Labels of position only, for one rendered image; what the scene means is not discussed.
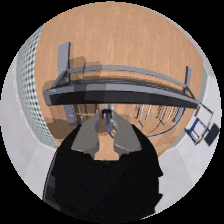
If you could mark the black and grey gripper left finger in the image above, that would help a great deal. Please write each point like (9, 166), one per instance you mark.
(83, 139)

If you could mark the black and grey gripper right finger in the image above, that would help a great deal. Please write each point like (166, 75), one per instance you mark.
(130, 140)

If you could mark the black network patch panel rack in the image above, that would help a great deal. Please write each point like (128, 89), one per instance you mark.
(114, 91)

